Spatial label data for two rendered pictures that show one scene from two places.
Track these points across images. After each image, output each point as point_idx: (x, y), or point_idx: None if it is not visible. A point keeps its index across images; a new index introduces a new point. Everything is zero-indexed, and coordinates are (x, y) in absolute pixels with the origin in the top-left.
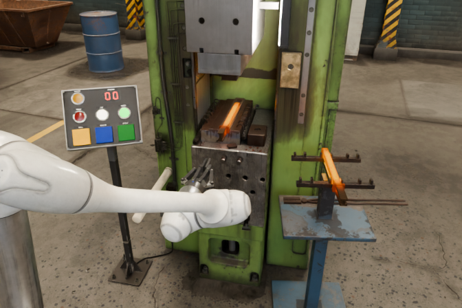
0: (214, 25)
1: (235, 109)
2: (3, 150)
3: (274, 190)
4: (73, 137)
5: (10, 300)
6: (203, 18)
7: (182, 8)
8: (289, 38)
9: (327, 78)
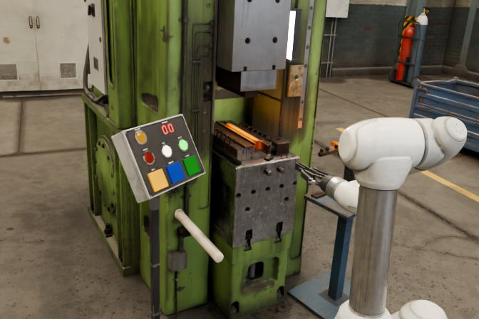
0: (257, 43)
1: (238, 128)
2: (425, 122)
3: None
4: (152, 181)
5: (388, 266)
6: (249, 38)
7: (207, 30)
8: None
9: (318, 84)
